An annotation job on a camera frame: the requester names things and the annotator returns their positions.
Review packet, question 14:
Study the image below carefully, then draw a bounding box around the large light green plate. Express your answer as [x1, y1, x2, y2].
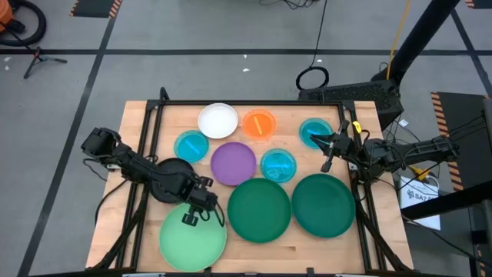
[158, 202, 228, 273]

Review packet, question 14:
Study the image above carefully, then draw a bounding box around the black perforated computer case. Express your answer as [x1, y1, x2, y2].
[298, 79, 404, 130]

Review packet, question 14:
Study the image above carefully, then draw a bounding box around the small teal transparent plate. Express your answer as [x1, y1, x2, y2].
[298, 117, 334, 150]
[173, 129, 210, 164]

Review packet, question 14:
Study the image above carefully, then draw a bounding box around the white plastic plate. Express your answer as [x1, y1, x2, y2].
[197, 102, 240, 140]

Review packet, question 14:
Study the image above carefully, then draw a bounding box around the black aluminium table frame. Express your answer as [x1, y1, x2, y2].
[90, 86, 414, 277]

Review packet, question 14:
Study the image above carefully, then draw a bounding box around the black vacuum hose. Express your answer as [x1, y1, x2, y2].
[0, 0, 48, 48]

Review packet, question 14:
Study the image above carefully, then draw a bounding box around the white printed paper sign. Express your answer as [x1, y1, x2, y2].
[399, 175, 441, 231]

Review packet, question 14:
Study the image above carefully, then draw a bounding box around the black tripod stand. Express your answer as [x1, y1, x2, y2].
[22, 45, 68, 81]

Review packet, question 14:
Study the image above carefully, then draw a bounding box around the black slanted beam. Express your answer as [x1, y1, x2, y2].
[401, 190, 492, 221]

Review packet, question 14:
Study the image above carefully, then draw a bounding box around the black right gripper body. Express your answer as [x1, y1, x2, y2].
[328, 131, 364, 163]

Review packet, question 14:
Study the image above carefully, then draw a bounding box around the orange vacuum cleaner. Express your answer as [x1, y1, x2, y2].
[0, 0, 15, 24]

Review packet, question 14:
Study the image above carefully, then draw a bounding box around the thick black pole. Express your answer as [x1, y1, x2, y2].
[371, 0, 462, 92]

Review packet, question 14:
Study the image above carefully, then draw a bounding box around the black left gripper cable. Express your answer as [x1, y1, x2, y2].
[198, 202, 226, 229]

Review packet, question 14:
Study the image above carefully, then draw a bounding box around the large dark green plate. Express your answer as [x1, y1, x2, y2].
[227, 177, 292, 244]
[291, 172, 357, 239]

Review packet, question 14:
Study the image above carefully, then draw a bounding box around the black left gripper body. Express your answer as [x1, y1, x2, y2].
[179, 172, 220, 212]

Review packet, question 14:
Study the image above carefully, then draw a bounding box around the yellow hanging cable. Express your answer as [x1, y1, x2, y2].
[385, 0, 412, 81]

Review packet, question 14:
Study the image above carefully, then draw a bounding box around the black hanging cable with coil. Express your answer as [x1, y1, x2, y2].
[294, 0, 331, 92]

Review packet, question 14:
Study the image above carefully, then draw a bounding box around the purple plastic plate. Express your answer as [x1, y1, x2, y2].
[210, 141, 258, 188]

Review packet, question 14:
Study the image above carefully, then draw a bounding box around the orange transparent plastic plate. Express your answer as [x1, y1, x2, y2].
[241, 108, 278, 141]

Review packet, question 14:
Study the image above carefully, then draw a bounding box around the black plastic plate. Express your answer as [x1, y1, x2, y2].
[148, 157, 197, 205]

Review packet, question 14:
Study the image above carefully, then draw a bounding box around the blue bowl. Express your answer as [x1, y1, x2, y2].
[259, 148, 298, 184]

